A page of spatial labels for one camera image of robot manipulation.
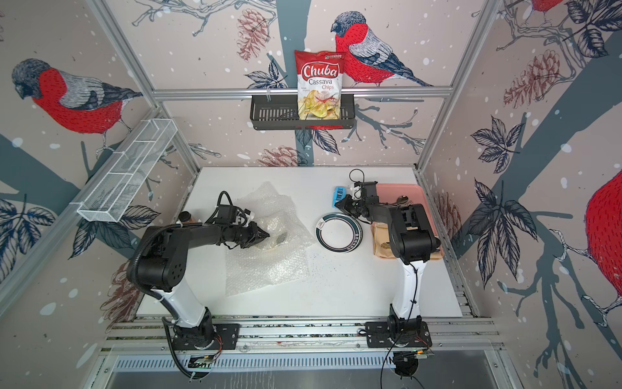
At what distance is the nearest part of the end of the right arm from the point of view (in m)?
0.84

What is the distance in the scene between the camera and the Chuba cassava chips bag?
85 cm

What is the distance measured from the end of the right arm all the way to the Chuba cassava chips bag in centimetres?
29
